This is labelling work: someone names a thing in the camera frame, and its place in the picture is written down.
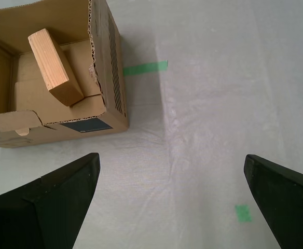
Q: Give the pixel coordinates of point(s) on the white plastic table cover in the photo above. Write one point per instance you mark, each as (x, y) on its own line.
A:
(206, 116)

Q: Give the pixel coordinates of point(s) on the light wooden block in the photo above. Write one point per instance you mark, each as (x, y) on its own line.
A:
(53, 67)

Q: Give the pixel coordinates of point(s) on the small green tape square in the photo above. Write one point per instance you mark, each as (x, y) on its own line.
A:
(243, 213)

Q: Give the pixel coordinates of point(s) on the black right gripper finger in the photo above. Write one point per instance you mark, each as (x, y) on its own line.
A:
(45, 212)
(289, 207)

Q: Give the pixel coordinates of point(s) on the long green tape strip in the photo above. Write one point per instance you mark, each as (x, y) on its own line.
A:
(146, 68)

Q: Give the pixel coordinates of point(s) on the brown cardboard box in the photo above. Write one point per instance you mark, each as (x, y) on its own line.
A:
(63, 26)

